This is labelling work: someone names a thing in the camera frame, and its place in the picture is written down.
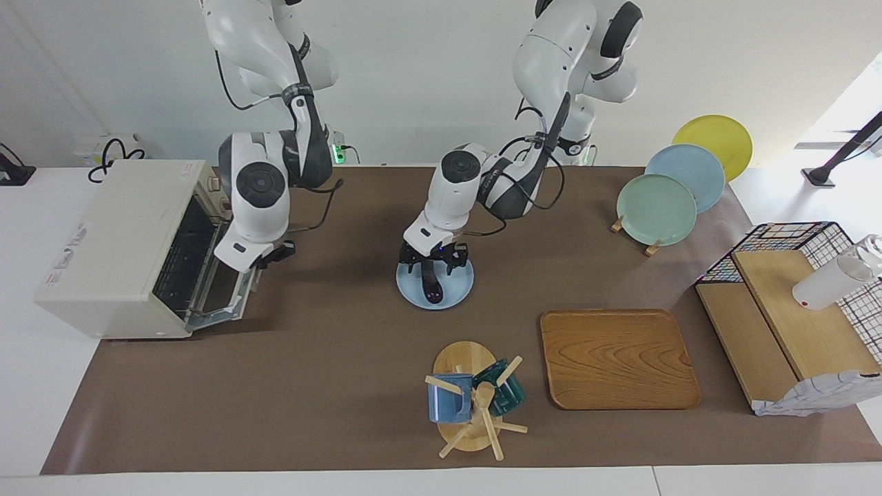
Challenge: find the glass oven door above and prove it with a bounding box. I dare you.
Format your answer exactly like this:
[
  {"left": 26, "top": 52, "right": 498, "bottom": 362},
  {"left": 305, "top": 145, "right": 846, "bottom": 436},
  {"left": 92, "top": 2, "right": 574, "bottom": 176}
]
[{"left": 184, "top": 265, "right": 260, "bottom": 329}]

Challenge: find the wooden stepped shelf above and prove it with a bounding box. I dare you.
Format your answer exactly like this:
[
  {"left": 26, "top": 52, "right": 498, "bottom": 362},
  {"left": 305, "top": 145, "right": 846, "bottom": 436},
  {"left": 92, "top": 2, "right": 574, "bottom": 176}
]
[{"left": 695, "top": 249, "right": 882, "bottom": 415}]

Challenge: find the green lit power socket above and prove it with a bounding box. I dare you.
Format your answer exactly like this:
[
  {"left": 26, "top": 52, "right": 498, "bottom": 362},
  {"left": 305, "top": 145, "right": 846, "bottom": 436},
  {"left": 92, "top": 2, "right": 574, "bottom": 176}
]
[{"left": 329, "top": 130, "right": 361, "bottom": 167}]

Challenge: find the wooden mug rack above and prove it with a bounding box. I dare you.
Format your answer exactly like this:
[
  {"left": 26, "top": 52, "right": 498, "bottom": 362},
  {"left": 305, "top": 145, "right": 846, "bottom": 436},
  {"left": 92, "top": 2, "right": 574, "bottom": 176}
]
[{"left": 423, "top": 340, "right": 529, "bottom": 462}]

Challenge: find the pale green plate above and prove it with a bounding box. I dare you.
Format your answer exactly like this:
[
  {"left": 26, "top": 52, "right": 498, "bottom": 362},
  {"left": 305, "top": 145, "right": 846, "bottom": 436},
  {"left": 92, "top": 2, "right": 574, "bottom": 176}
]
[{"left": 615, "top": 173, "right": 699, "bottom": 248}]

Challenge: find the beige toaster oven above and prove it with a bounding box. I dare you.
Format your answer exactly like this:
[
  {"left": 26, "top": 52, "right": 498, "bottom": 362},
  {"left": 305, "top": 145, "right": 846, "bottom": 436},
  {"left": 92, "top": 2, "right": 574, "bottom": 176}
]
[{"left": 34, "top": 159, "right": 260, "bottom": 340}]

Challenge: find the coiled black cable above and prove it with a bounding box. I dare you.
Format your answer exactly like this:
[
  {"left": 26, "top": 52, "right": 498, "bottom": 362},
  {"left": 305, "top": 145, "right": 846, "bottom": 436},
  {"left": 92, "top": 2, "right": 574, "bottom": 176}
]
[{"left": 88, "top": 137, "right": 147, "bottom": 184}]

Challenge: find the blue mug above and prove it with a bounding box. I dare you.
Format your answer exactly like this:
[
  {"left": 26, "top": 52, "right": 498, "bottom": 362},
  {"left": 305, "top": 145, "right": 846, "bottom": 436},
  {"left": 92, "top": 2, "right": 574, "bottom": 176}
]
[{"left": 427, "top": 372, "right": 475, "bottom": 424}]

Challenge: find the rectangular wooden tray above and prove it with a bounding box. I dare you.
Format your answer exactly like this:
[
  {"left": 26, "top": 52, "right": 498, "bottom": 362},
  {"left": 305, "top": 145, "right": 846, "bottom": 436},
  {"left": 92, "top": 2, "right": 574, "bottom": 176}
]
[{"left": 540, "top": 308, "right": 703, "bottom": 412}]

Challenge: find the dark green mug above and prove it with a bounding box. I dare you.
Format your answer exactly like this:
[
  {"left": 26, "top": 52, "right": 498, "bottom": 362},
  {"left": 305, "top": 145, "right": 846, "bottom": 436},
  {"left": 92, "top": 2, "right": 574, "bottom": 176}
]
[{"left": 472, "top": 358, "right": 529, "bottom": 418}]

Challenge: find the white tumbler with clear lid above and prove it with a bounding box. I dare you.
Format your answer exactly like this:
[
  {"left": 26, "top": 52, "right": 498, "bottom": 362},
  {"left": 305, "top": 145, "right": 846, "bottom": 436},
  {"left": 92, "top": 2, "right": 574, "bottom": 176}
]
[{"left": 791, "top": 234, "right": 882, "bottom": 311}]

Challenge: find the wooden plate rack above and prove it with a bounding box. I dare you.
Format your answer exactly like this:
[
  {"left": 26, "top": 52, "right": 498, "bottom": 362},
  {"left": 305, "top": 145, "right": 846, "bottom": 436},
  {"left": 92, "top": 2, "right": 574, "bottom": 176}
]
[{"left": 610, "top": 215, "right": 663, "bottom": 258}]

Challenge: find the yellow plate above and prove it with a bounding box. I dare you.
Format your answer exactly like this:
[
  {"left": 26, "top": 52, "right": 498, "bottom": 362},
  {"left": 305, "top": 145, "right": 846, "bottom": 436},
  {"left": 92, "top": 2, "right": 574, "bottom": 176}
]
[{"left": 671, "top": 114, "right": 754, "bottom": 184}]

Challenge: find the light blue flat plate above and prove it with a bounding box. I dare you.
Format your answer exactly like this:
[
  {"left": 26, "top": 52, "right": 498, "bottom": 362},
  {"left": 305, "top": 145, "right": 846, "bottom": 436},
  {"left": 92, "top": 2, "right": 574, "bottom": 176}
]
[{"left": 395, "top": 254, "right": 476, "bottom": 312}]

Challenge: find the black wire grid rack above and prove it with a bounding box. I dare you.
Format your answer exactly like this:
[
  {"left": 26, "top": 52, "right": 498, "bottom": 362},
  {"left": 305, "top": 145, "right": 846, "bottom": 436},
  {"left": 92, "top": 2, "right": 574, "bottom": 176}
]
[{"left": 695, "top": 220, "right": 882, "bottom": 367}]

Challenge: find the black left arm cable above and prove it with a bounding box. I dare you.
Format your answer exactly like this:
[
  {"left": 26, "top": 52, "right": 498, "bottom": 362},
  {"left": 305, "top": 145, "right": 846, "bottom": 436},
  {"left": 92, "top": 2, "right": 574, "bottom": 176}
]
[{"left": 463, "top": 100, "right": 567, "bottom": 238}]

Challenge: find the brown table mat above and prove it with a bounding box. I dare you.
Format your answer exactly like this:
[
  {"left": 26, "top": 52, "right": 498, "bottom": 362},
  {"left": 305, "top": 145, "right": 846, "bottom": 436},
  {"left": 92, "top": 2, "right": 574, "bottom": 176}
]
[{"left": 40, "top": 165, "right": 882, "bottom": 476}]

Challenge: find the light blue racked plate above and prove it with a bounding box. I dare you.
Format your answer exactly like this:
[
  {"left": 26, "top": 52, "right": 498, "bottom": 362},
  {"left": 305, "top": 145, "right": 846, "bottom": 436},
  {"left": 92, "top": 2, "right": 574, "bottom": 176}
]
[{"left": 644, "top": 143, "right": 726, "bottom": 215}]

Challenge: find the black clamp base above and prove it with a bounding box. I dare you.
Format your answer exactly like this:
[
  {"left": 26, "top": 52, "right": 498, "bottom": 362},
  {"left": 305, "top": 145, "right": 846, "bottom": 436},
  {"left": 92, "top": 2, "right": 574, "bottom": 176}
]
[{"left": 0, "top": 142, "right": 37, "bottom": 187}]

